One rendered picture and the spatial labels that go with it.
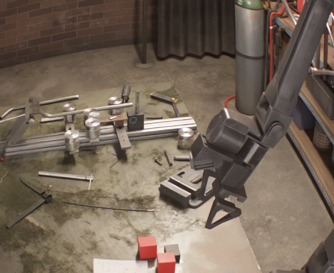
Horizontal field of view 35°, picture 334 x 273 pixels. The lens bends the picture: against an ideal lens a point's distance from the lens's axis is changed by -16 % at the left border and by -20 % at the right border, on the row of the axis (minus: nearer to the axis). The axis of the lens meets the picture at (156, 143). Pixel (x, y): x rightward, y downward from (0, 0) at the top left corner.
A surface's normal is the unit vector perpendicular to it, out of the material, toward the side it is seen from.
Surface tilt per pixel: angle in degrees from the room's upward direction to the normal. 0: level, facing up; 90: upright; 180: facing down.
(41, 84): 0
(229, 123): 90
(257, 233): 0
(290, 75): 89
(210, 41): 89
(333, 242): 68
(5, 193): 0
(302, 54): 89
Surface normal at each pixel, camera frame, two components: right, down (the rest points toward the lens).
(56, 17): 0.22, 0.54
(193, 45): -0.59, 0.44
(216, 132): -0.86, -0.37
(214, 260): 0.00, -0.83
